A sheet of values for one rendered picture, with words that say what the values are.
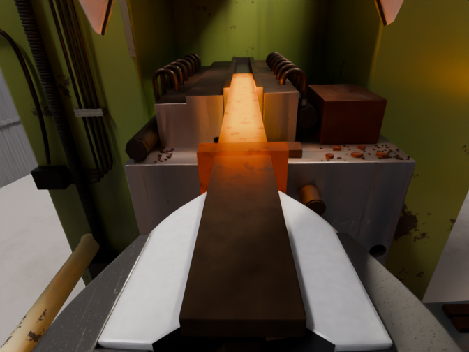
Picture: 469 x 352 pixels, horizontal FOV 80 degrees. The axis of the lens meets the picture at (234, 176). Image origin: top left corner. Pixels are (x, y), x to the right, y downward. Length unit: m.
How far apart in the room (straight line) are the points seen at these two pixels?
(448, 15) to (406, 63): 0.09
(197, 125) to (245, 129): 0.23
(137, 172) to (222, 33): 0.57
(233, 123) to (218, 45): 0.68
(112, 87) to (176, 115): 0.20
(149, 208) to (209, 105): 0.17
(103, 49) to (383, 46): 0.48
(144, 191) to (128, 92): 0.23
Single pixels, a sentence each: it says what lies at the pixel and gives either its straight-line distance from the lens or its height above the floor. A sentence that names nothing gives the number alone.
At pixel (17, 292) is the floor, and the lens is 1.75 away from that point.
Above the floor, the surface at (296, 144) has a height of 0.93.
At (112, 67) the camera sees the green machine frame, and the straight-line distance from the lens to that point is 0.58.
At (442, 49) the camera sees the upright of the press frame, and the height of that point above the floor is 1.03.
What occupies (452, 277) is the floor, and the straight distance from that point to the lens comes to 1.75.
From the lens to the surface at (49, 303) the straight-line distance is 0.65.
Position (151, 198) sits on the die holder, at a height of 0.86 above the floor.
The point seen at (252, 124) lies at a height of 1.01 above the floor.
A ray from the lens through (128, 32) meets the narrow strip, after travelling 0.56.
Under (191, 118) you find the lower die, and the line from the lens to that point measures 0.41.
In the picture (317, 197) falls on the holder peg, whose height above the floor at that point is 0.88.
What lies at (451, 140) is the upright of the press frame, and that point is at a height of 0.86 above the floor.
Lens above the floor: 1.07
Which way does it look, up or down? 28 degrees down
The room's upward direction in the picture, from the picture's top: 2 degrees counter-clockwise
